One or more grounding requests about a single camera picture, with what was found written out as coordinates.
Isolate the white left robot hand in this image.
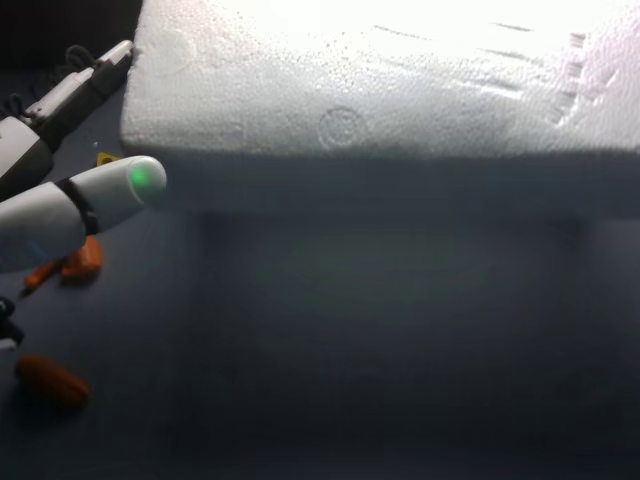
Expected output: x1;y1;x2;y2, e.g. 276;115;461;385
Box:
0;39;169;275

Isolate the white foam lid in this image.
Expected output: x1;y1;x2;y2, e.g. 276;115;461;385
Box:
119;0;640;221

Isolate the orange drumstick toy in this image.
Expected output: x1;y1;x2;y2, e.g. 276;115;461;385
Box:
19;234;105;297

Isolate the orange carrot toy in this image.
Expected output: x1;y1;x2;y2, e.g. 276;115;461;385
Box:
13;353;92;412

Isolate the grey table cloth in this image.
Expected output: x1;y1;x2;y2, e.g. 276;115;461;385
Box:
0;49;640;480

